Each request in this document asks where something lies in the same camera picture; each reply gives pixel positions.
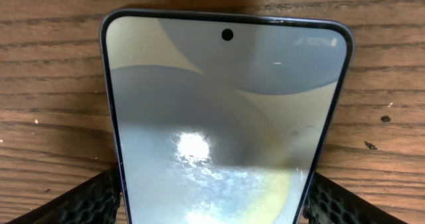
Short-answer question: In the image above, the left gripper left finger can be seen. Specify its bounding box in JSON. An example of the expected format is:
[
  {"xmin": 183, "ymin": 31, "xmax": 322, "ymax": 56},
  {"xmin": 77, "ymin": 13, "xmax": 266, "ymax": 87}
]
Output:
[{"xmin": 7, "ymin": 168, "xmax": 122, "ymax": 224}]

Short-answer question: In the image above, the Samsung Galaxy smartphone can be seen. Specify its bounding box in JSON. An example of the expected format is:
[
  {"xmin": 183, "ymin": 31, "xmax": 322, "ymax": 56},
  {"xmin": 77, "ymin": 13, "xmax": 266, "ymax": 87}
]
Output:
[{"xmin": 99, "ymin": 8, "xmax": 355, "ymax": 224}]

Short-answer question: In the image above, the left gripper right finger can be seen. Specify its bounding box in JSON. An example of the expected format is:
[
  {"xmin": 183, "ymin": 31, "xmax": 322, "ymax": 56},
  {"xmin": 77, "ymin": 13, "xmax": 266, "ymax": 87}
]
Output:
[{"xmin": 303, "ymin": 173, "xmax": 406, "ymax": 224}]

